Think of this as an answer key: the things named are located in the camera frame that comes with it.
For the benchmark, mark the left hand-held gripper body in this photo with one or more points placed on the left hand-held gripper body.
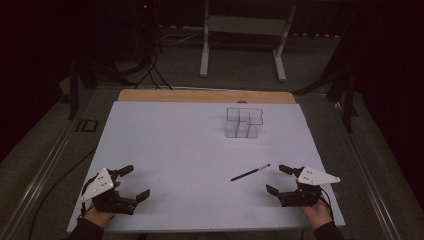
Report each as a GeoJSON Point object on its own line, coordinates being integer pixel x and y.
{"type": "Point", "coordinates": [100, 185]}

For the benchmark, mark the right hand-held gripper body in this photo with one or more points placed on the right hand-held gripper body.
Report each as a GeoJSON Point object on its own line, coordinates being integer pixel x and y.
{"type": "Point", "coordinates": [315, 177]}

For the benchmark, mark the black pen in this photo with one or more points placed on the black pen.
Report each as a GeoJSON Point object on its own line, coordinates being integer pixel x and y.
{"type": "Point", "coordinates": [250, 172]}

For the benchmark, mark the clear acrylic organizer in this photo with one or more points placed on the clear acrylic organizer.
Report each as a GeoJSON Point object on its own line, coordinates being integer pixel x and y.
{"type": "Point", "coordinates": [243, 123]}

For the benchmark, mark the person's left hand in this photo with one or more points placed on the person's left hand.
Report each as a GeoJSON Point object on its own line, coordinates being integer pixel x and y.
{"type": "Point", "coordinates": [98, 217]}

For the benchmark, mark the person's right hand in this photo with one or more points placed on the person's right hand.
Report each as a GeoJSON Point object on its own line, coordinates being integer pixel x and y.
{"type": "Point", "coordinates": [318, 215]}

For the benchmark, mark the white table cover sheet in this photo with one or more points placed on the white table cover sheet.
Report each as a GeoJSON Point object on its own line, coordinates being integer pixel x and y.
{"type": "Point", "coordinates": [180, 150]}

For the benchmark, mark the black stand leg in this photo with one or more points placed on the black stand leg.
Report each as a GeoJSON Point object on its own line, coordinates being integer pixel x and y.
{"type": "Point", "coordinates": [348, 100]}
{"type": "Point", "coordinates": [74, 90]}

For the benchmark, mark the white metal stand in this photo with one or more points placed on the white metal stand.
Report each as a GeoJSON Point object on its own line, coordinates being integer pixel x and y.
{"type": "Point", "coordinates": [246, 25]}

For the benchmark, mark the metal floor rail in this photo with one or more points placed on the metal floor rail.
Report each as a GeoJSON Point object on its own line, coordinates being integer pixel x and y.
{"type": "Point", "coordinates": [36, 180]}
{"type": "Point", "coordinates": [370, 173]}

